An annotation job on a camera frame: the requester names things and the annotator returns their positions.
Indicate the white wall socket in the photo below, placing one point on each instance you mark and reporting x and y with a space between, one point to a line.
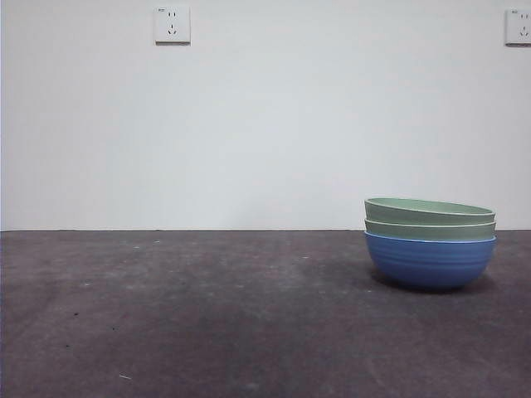
518 27
173 25

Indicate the pale green bowl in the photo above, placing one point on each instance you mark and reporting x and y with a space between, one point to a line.
415 232
415 212

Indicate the blue ribbed bowl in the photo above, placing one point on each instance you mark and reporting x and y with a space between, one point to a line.
431 261

